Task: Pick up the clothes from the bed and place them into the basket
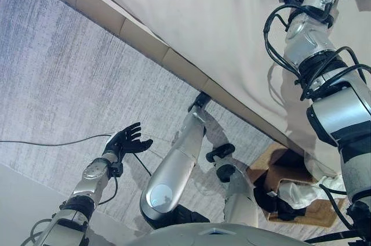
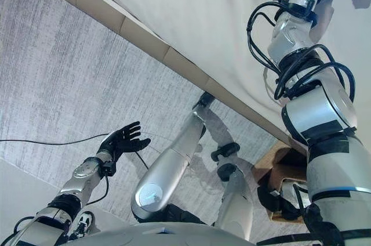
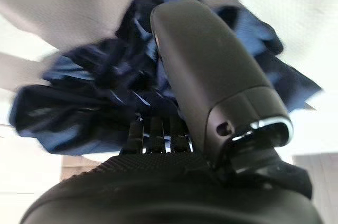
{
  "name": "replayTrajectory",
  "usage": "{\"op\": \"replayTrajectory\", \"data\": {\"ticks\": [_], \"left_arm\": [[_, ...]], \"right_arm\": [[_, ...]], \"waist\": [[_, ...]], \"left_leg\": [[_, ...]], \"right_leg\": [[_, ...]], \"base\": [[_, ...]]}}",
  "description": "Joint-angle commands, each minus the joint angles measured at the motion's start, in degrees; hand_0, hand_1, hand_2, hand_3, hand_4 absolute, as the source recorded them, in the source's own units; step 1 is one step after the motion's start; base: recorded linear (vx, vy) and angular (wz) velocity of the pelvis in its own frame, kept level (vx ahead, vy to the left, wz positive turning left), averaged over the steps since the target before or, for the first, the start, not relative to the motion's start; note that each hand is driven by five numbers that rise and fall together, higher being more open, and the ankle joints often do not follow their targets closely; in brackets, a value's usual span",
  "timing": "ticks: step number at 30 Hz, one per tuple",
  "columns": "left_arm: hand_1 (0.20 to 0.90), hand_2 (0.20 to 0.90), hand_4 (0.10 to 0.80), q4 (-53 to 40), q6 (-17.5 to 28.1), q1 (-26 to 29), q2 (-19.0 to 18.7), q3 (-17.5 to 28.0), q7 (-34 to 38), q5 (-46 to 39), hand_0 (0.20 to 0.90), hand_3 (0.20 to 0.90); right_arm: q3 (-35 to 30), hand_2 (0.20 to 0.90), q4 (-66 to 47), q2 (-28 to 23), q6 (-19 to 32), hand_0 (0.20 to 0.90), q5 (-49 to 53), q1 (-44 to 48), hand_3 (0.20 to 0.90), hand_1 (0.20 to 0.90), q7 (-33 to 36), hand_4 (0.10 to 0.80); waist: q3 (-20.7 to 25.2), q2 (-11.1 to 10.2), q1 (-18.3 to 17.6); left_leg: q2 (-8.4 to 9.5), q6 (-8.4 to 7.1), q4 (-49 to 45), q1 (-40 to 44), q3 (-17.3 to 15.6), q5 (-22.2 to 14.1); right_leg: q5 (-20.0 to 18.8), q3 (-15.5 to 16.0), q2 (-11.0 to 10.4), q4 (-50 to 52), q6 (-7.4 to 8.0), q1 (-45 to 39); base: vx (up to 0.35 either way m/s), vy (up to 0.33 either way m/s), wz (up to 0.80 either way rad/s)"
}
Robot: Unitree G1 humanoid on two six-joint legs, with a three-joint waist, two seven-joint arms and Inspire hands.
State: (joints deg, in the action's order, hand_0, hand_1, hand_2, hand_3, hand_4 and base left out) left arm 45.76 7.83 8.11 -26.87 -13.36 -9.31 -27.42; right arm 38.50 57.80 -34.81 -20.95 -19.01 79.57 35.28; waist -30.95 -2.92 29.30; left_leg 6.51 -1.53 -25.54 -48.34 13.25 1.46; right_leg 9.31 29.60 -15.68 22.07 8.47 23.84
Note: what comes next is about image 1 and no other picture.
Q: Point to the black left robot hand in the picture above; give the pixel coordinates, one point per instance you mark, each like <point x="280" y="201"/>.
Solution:
<point x="127" y="143"/>

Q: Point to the black garment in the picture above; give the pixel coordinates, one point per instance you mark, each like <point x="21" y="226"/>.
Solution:
<point x="269" y="199"/>

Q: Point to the white garment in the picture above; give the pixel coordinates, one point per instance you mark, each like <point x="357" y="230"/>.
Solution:
<point x="301" y="192"/>

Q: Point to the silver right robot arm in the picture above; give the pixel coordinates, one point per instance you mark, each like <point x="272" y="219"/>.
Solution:
<point x="336" y="118"/>

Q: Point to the bed with beige cover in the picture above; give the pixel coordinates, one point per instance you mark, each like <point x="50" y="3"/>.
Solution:
<point x="203" y="14"/>

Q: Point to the brown wicker basket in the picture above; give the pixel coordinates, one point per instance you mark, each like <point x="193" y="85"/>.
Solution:
<point x="313" y="214"/>

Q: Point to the silver left robot leg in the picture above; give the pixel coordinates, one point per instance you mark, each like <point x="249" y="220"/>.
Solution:
<point x="174" y="167"/>

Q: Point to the silver robot leg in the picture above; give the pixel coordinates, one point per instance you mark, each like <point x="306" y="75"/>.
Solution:
<point x="240" y="199"/>
<point x="174" y="167"/>

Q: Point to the black left robot foot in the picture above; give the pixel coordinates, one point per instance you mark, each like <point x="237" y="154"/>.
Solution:
<point x="200" y="101"/>

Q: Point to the black robot foot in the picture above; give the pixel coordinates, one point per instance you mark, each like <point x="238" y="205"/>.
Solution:
<point x="200" y="101"/>
<point x="220" y="151"/>

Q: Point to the large grey striped rug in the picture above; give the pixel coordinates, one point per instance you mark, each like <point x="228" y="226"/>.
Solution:
<point x="58" y="83"/>

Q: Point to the black right robot foot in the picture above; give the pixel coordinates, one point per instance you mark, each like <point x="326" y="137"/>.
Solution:
<point x="220" y="151"/>

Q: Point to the silver right robot leg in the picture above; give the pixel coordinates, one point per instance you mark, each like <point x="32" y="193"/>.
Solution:
<point x="240" y="199"/>

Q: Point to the grey robot torso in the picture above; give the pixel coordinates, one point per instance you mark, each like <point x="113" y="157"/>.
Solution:
<point x="220" y="237"/>

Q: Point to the brown upholstered bed frame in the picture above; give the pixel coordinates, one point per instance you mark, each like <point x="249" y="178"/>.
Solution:
<point x="139" y="34"/>

